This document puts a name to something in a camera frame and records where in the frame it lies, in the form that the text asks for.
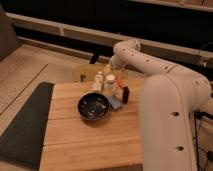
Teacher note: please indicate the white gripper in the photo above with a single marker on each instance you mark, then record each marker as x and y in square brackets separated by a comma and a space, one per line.
[120, 74]

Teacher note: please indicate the grey blue sponge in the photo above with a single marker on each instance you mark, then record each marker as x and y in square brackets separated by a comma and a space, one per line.
[115, 103]

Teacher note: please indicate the black round bowl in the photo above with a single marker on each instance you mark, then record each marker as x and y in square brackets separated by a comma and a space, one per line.
[93, 106]

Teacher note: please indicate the olive green stool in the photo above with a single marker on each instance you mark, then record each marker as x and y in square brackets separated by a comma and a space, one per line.
[86, 72]

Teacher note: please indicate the dark grey floor mat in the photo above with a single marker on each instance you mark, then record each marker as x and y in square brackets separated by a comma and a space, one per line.
[22, 141]

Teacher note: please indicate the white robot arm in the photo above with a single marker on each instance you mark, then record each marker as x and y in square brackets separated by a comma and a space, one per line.
[169, 94]

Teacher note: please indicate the black eraser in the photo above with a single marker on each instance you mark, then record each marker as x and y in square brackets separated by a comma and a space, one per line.
[125, 95]

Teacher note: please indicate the wooden slatted table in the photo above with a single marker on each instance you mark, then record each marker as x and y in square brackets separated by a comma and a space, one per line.
[72, 144]

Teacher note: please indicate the small white bottle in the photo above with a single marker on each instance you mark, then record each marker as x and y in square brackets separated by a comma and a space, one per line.
[98, 82]

